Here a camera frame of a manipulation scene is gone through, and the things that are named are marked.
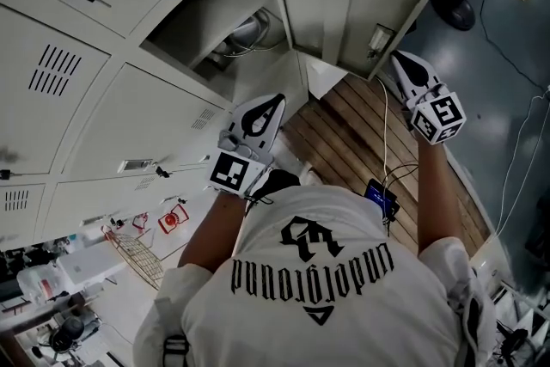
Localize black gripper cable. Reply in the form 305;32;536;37
244;191;274;214

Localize coiled cable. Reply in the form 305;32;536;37
212;9;287;59

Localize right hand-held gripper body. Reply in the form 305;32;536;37
403;84;468;145

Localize person's white printed shirt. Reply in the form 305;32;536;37
132;184;498;367

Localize gold wire basket stand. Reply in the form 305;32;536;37
101;226;168;292

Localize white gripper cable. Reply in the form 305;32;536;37
376;76;390;182

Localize person's left forearm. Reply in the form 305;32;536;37
178;188;248;272

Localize person's black trousers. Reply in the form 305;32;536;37
257;168;302;201

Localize wooden slat platform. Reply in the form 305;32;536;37
278;72;492;259

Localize black round appliance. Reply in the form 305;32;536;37
48;315;87;353

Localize person's right shoe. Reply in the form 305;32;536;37
299;164;322;187

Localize white floor cable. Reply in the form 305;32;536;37
493;85;550;237

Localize small white foam box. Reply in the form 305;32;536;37
305;55;348;100

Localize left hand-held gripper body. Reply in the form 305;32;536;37
205;132;275;199

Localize person's right forearm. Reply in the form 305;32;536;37
416;137;465;257

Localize grey strap with buckle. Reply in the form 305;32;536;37
162;333;190;367

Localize white carton box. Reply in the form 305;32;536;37
57;243;126;285

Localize black phone blue screen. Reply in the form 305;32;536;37
364;179;401;223

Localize clear plastic water barrel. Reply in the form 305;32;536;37
15;263;62;305

